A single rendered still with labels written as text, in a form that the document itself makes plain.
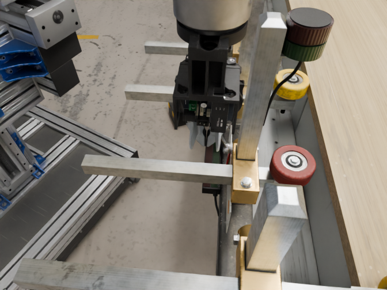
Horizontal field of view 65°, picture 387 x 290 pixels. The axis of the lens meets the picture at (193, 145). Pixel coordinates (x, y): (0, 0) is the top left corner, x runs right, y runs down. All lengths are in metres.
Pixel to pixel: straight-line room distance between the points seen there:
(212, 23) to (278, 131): 0.78
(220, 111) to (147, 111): 1.67
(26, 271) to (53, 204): 0.99
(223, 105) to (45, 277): 0.30
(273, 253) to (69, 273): 0.25
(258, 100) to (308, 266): 0.46
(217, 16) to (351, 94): 0.55
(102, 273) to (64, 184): 1.08
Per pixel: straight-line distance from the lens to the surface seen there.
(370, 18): 1.13
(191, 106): 0.34
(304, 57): 0.45
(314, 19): 0.45
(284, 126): 1.06
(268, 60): 0.46
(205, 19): 0.29
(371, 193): 0.61
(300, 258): 0.82
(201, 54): 0.29
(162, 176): 0.62
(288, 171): 0.57
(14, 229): 1.45
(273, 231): 0.31
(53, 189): 1.48
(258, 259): 0.38
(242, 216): 0.74
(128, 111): 2.02
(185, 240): 1.47
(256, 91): 0.49
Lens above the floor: 1.35
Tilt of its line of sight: 50 degrees down
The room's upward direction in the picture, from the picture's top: straight up
